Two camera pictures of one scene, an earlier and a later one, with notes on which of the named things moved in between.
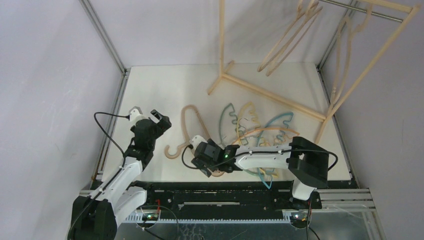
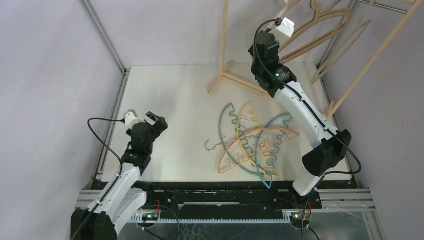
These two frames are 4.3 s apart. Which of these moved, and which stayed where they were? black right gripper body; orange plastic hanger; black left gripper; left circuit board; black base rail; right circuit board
Moved: black right gripper body
Stayed: black left gripper; right circuit board; left circuit board; black base rail; orange plastic hanger
